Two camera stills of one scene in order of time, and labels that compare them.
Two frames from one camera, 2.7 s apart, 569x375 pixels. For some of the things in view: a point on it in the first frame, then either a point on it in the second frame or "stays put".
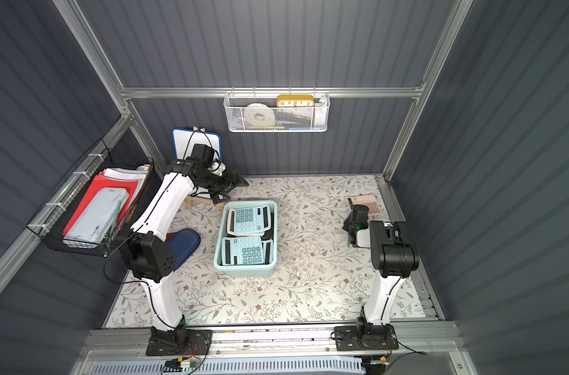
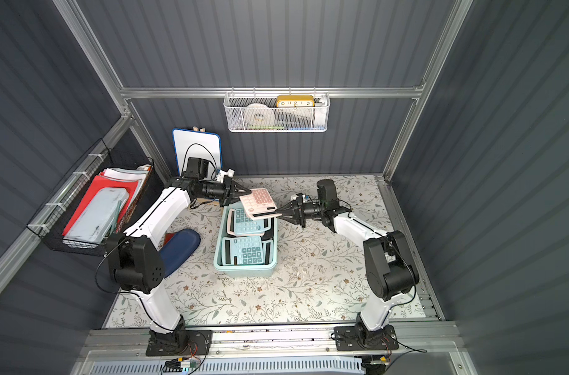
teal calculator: x=241 y=250 stays put
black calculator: x=267 y=244 stays put
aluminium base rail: x=430 y=348 stays put
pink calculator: x=368 y=200 → x=259 y=205
